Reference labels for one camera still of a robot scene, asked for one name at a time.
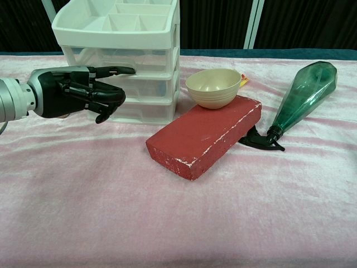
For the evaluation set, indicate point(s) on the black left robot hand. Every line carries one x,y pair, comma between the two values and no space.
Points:
53,95

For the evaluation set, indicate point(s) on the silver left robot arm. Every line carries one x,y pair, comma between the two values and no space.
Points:
11,97

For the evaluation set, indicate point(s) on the clear drawer holding blue item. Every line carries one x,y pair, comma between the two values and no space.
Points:
150,86

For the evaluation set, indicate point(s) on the red brick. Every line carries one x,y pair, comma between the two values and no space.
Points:
203,134

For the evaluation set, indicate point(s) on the beige bowl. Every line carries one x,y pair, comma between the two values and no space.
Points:
213,92

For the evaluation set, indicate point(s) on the pink fluffy cloth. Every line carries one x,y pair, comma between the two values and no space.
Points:
167,217

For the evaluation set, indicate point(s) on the yellow and red packet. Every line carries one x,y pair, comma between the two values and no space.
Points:
245,80

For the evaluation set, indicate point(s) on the teal table cover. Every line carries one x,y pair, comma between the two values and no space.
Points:
251,53

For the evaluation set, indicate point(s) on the green spray bottle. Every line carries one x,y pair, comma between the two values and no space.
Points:
304,92

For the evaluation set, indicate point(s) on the white plastic drawer organizer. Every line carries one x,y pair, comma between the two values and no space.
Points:
111,36

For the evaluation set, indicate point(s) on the thin white post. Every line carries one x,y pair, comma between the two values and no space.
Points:
48,8

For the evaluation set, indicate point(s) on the wide white post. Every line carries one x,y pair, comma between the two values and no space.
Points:
253,22

